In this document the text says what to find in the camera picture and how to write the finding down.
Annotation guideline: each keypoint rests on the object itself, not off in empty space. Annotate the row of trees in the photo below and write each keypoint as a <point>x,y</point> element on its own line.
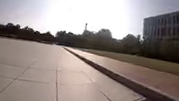
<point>102,40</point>

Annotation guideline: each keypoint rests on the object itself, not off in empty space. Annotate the distant thin tower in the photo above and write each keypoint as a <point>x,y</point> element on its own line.
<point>85,26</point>

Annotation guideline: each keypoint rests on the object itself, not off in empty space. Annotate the grey stone kerb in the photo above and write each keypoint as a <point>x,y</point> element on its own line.
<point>124,79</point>

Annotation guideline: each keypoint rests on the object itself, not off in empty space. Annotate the grey stone slab plaza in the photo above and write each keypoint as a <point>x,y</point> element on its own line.
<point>34,72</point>

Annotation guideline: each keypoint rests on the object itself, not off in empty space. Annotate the red brick path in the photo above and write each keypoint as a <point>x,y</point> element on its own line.
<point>154,77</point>

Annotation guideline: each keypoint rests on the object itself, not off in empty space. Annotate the multi-storey building with window rows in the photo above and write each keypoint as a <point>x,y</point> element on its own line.
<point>178,27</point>

